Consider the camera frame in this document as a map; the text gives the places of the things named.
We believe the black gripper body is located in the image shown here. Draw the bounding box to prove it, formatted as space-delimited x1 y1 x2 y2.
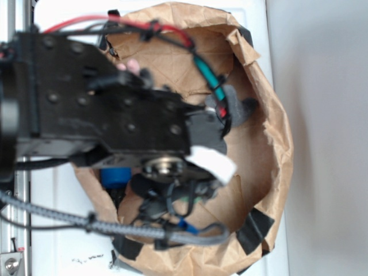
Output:
131 174 221 227

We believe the white ribbon cable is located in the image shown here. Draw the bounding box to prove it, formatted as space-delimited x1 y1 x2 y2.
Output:
185 145 238 185

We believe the pink plush bunny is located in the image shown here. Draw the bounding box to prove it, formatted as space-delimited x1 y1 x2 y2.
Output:
116 59 140 75

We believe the blue plastic bottle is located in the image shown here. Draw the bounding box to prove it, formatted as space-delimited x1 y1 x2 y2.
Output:
100 167 132 189

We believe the grey plush bunny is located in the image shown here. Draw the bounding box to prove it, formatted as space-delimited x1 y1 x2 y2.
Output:
202 85 258 131

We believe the green ball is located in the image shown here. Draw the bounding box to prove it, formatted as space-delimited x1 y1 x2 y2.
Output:
180 197 202 204

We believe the red black cable bundle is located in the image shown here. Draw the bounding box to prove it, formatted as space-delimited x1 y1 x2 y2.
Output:
43 16 233 136

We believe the aluminium frame rail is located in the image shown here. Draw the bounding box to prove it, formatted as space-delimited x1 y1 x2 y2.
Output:
1 1 33 275

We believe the brown paper bag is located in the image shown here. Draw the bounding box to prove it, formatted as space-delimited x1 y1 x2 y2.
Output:
73 1 294 276

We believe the grey braided cable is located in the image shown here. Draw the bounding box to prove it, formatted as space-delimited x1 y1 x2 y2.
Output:
0 189 231 248

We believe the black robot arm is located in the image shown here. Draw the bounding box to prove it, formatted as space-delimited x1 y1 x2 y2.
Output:
1 32 224 220

